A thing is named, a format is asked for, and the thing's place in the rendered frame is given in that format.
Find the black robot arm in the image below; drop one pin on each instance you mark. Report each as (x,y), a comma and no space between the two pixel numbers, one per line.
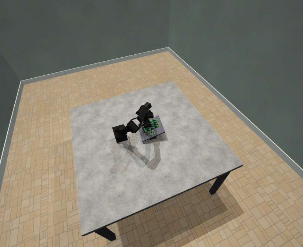
(131,126)

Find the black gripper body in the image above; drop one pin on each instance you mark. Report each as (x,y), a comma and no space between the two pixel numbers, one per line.
(146,123)

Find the grey switch panel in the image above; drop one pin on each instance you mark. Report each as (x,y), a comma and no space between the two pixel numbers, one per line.
(154,130)

